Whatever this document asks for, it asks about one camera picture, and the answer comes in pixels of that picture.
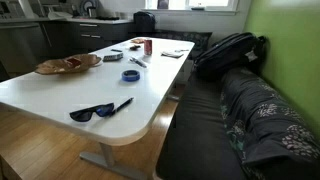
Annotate red toy wagon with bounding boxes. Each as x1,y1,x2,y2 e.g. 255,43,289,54
66,57,83,69

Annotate black marker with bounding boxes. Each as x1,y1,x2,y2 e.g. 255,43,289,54
129,56,148,69

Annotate blue tape roll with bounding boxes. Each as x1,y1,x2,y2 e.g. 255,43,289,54
121,69,141,83

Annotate small notepad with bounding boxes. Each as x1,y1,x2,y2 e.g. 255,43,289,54
160,50,185,60

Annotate black pen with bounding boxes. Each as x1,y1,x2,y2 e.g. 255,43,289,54
109,97,135,117

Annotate red soda can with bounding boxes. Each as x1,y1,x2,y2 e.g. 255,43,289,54
143,38,154,56

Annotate brown snack packet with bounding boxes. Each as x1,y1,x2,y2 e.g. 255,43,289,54
130,37,146,45

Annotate dark sofa seat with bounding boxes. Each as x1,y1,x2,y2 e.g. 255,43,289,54
155,71,248,180

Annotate grey calculator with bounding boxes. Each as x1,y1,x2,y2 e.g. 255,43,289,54
102,52,125,63

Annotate dark floral back cushion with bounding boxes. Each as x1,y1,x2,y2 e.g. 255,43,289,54
151,30,214,61

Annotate dark bag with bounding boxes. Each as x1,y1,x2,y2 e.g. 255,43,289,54
133,10,157,34

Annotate black backpack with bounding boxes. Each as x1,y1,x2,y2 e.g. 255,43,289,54
193,31,268,82

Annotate black sunglasses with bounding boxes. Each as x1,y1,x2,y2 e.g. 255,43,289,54
69,102,116,123

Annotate dark kitchen cabinet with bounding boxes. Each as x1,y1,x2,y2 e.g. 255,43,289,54
0,17,136,78

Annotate grey table leg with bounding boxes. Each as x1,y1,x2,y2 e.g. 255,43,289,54
79,142,148,180

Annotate white framed window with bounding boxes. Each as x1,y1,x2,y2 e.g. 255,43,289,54
144,0,240,14

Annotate metal kettle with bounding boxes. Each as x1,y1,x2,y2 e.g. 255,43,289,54
86,6,98,19

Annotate long dark floral cushion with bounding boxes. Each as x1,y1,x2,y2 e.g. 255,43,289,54
219,67,320,180

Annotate wooden tray with food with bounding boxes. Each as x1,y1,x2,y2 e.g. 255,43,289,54
34,53,102,76

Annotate round plate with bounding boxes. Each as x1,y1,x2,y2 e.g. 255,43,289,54
78,0,100,17

